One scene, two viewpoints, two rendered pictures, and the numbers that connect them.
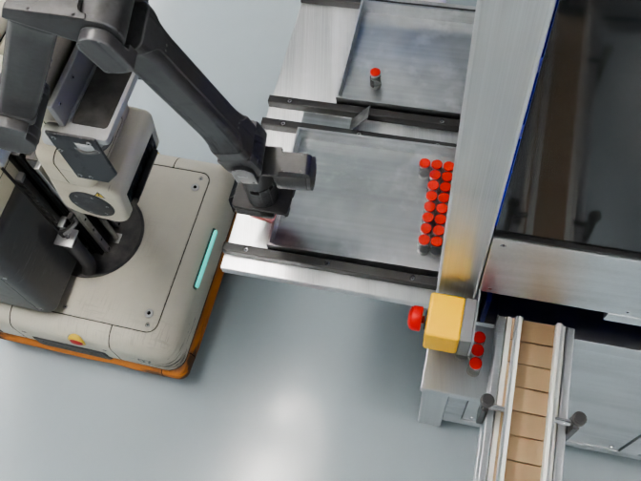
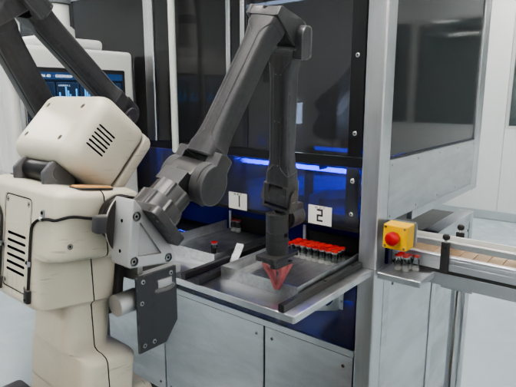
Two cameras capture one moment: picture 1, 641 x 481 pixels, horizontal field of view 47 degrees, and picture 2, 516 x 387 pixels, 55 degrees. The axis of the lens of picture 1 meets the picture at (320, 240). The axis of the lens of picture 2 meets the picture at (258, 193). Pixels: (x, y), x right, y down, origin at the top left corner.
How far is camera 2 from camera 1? 1.50 m
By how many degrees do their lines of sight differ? 73
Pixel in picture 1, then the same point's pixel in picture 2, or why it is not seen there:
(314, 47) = not seen: hidden behind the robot
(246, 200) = (276, 256)
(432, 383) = (418, 279)
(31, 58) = (259, 69)
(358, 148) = (250, 266)
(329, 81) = (193, 263)
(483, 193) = (388, 120)
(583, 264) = (406, 167)
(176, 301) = not seen: outside the picture
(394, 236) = (319, 269)
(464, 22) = (205, 233)
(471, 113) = (387, 61)
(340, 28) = not seen: hidden behind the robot
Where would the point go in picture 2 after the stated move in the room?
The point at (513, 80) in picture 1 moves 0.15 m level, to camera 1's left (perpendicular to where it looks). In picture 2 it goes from (393, 40) to (393, 34)
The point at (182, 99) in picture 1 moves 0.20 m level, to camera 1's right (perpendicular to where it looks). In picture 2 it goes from (293, 111) to (309, 109)
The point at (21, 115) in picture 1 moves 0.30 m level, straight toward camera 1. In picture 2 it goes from (224, 150) to (372, 146)
